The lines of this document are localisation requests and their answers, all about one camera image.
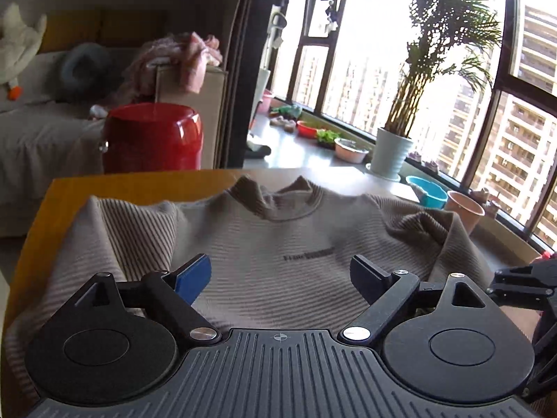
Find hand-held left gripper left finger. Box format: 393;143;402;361
73;253;222;342

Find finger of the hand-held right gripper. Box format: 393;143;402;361
486;258;557;312

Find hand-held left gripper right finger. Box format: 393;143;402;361
342;255;488;345

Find beige striped sweater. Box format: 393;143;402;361
4;175;540;405

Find pile of pink clothes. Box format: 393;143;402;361
124;31;223;96

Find pink plant pot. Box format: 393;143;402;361
445;191;486;236

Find blue plastic basin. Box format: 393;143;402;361
406;176;449;210

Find steel bowl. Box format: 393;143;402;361
334;138;370;164

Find white ribbed plant pot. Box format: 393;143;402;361
364;127;414;182

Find tray of green vegetables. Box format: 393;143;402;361
317;129;341;149

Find red round stool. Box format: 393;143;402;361
101;103;204;174

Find red bowl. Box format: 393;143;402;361
297;121;323;139

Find brown root vegetables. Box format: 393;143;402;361
270;115;297;133

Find grey covered sofa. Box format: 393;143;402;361
0;9;229;238

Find dark curtain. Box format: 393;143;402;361
220;0;279;170

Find grey-blue neck pillow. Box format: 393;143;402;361
58;44;111;92

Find yellow back cushion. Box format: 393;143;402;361
41;12;105;51
102;9;168;48

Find green palm plant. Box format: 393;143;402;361
383;0;505;140

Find white goose plush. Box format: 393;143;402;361
0;2;48;101

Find black window frame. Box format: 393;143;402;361
261;0;557;249

